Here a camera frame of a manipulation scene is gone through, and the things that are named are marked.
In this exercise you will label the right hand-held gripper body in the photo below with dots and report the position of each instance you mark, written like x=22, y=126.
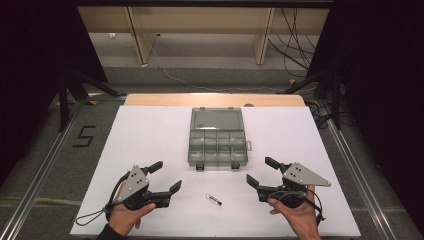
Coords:
x=300, y=176

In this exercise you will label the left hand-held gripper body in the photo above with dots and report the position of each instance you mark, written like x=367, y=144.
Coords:
x=133, y=181

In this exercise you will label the person's left hand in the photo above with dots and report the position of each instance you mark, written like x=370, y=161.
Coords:
x=128, y=216

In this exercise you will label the person's right hand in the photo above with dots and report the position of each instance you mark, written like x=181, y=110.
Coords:
x=298, y=215

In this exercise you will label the white table sheet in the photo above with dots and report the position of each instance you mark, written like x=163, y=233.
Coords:
x=150, y=140

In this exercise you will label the grey plastic compartment box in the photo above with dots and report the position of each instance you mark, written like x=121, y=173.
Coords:
x=216, y=120

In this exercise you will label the wooden table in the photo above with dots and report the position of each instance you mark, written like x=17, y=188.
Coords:
x=200, y=100

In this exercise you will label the black metal stand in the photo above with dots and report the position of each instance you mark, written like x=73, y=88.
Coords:
x=63, y=100
x=336, y=100

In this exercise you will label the dark curtain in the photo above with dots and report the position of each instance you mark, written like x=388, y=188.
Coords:
x=30, y=66
x=383, y=83

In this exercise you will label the light wooden bench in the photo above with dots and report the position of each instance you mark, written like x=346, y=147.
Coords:
x=200, y=20

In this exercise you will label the aluminium floor rail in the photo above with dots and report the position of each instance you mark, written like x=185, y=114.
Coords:
x=40, y=176
x=360, y=183

